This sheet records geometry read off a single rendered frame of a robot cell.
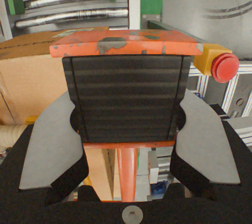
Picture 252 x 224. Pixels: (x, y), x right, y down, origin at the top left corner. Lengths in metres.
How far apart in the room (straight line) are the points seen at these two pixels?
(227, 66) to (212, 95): 1.19
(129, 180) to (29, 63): 0.24
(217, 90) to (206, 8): 0.74
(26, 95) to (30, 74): 0.05
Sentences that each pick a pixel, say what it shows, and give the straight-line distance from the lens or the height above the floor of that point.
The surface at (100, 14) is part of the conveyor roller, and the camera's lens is 0.77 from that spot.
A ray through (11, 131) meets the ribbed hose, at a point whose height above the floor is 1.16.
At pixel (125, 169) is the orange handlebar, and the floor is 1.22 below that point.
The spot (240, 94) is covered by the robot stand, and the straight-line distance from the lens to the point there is 1.75.
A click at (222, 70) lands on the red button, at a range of 0.37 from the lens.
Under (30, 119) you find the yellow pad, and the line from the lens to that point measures 0.35.
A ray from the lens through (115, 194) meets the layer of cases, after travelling 2.03.
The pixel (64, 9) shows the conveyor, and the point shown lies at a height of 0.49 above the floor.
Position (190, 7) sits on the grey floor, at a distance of 1.43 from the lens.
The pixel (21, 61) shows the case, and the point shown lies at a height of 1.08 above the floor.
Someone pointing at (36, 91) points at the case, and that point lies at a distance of 0.31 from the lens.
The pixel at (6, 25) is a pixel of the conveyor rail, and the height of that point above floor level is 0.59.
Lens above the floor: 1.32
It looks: 58 degrees down
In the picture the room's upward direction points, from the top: 178 degrees clockwise
